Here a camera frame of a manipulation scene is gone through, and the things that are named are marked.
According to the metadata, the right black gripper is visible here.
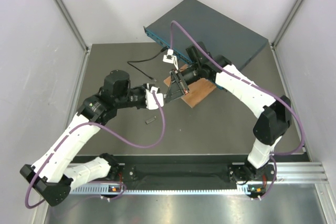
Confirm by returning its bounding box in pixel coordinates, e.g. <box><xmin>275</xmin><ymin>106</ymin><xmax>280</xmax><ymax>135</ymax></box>
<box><xmin>165</xmin><ymin>63</ymin><xmax>202</xmax><ymax>104</ymax></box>

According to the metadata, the black ethernet cable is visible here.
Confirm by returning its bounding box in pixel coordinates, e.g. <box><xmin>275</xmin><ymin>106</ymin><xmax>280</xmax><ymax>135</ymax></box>
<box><xmin>127</xmin><ymin>46</ymin><xmax>167</xmax><ymax>81</ymax></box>

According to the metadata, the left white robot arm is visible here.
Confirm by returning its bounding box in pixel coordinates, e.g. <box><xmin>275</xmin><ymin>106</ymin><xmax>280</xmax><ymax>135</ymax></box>
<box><xmin>20</xmin><ymin>70</ymin><xmax>165</xmax><ymax>209</ymax></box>

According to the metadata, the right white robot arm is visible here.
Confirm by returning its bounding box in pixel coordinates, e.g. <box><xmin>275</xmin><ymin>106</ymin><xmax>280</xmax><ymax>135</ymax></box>
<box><xmin>165</xmin><ymin>41</ymin><xmax>292</xmax><ymax>180</ymax></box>

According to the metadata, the wooden board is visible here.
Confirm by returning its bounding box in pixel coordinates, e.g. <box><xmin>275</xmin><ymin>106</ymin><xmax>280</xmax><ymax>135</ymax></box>
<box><xmin>163</xmin><ymin>77</ymin><xmax>217</xmax><ymax>108</ymax></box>

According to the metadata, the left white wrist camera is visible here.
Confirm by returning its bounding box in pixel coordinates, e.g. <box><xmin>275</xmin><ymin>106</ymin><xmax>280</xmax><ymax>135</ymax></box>
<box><xmin>145</xmin><ymin>87</ymin><xmax>164</xmax><ymax>110</ymax></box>

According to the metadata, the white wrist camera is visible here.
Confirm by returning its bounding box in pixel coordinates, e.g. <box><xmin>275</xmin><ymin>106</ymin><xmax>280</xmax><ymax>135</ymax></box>
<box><xmin>145</xmin><ymin>87</ymin><xmax>164</xmax><ymax>110</ymax></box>
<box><xmin>163</xmin><ymin>49</ymin><xmax>179</xmax><ymax>70</ymax></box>

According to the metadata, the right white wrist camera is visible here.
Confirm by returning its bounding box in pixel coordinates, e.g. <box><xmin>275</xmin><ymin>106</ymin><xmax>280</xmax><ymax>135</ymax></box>
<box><xmin>163</xmin><ymin>49</ymin><xmax>179</xmax><ymax>70</ymax></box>

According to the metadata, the blue network switch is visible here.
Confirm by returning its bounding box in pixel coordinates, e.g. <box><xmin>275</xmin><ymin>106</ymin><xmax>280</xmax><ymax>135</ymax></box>
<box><xmin>144</xmin><ymin>0</ymin><xmax>268</xmax><ymax>70</ymax></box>

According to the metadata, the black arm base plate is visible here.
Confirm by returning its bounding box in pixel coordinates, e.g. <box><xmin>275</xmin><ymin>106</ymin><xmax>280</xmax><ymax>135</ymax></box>
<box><xmin>101</xmin><ymin>154</ymin><xmax>275</xmax><ymax>190</ymax></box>

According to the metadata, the slotted cable duct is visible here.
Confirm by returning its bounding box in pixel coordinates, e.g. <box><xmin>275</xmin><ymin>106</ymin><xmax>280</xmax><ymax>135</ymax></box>
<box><xmin>70</xmin><ymin>183</ymin><xmax>266</xmax><ymax>195</ymax></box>

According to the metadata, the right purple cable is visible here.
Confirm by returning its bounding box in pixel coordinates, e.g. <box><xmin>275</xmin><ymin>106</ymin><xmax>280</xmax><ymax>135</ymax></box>
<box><xmin>169</xmin><ymin>20</ymin><xmax>306</xmax><ymax>200</ymax></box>

